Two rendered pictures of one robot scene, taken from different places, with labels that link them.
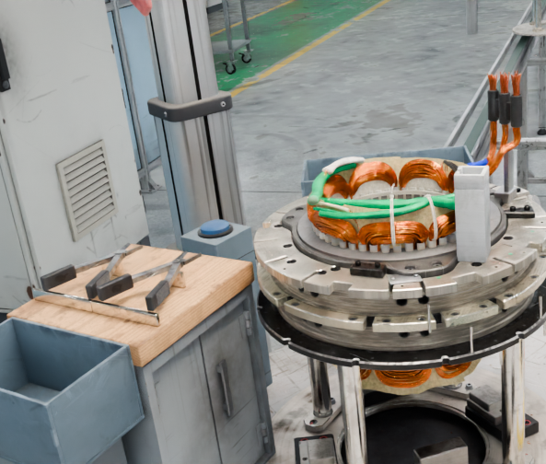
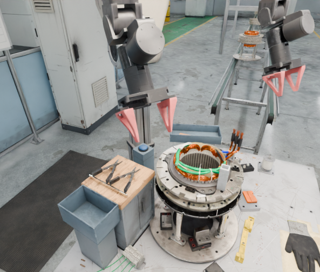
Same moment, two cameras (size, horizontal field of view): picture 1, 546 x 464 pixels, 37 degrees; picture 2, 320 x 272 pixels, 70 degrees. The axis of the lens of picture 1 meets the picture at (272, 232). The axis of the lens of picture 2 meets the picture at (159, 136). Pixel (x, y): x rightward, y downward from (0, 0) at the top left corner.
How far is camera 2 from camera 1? 0.29 m
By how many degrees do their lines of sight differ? 11
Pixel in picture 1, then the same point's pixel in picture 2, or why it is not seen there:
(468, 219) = (222, 180)
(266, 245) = (160, 169)
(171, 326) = (130, 196)
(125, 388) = (116, 215)
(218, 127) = (146, 110)
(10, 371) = (81, 199)
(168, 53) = not seen: hidden behind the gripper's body
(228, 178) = (147, 124)
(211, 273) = (142, 174)
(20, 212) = (80, 98)
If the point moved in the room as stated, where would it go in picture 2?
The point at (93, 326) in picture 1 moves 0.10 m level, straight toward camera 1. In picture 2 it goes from (107, 193) to (110, 217)
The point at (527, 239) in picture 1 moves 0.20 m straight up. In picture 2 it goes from (236, 182) to (249, 133)
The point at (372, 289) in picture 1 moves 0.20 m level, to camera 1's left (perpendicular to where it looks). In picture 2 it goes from (191, 198) to (128, 199)
